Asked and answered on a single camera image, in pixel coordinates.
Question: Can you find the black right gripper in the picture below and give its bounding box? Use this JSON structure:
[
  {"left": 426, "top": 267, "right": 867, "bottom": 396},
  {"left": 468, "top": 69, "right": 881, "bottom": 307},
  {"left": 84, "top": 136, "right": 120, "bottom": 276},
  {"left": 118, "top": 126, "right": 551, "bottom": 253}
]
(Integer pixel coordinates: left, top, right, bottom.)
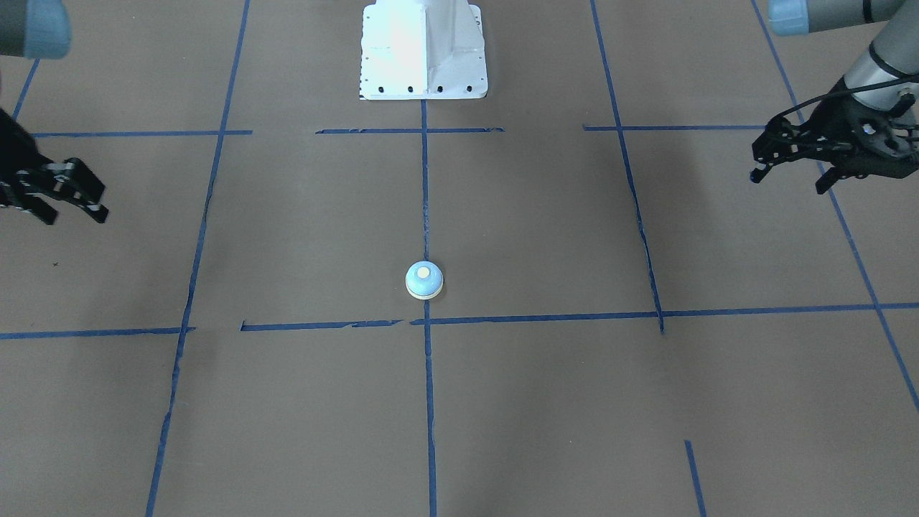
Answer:
[{"left": 1, "top": 109, "right": 109, "bottom": 225}]

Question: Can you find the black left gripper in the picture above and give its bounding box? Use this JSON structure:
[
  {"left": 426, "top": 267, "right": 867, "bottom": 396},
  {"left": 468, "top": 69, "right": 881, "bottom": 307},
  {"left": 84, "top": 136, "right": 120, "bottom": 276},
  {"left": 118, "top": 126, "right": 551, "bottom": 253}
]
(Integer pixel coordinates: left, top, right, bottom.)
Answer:
[{"left": 750, "top": 85, "right": 917, "bottom": 195}]

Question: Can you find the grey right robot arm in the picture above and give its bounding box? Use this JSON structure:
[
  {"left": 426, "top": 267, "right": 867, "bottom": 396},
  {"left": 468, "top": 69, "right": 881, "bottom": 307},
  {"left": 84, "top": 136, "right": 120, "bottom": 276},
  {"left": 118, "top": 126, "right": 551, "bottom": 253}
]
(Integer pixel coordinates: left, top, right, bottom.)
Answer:
[{"left": 1, "top": 1, "right": 109, "bottom": 225}]

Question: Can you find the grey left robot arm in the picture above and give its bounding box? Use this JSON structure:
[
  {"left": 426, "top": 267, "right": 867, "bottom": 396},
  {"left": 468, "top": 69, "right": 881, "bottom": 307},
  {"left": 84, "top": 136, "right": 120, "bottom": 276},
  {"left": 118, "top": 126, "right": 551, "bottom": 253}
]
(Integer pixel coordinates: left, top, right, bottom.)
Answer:
[{"left": 750, "top": 1, "right": 918, "bottom": 194}]

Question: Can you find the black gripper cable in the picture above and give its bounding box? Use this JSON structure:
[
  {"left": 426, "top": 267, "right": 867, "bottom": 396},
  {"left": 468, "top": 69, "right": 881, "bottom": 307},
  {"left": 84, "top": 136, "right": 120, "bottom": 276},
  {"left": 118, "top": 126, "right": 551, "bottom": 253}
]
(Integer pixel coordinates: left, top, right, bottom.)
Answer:
[{"left": 779, "top": 75, "right": 919, "bottom": 126}]

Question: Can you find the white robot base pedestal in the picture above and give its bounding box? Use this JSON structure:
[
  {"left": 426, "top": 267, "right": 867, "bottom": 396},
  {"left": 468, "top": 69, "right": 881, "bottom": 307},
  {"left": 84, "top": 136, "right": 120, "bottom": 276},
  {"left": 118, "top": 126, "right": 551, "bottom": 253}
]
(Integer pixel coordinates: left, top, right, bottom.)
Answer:
[{"left": 358, "top": 1, "right": 489, "bottom": 101}]

